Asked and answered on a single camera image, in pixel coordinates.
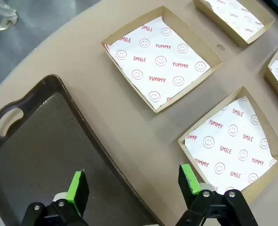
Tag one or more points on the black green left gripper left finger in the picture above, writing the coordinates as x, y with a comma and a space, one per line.
78, 195

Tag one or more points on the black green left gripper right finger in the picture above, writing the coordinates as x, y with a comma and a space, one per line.
185, 186

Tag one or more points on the brown cardboard food box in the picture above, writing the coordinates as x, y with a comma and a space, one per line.
193, 35
269, 22
274, 86
264, 127

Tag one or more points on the metal mannequin base plate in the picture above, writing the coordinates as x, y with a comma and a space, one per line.
3, 26

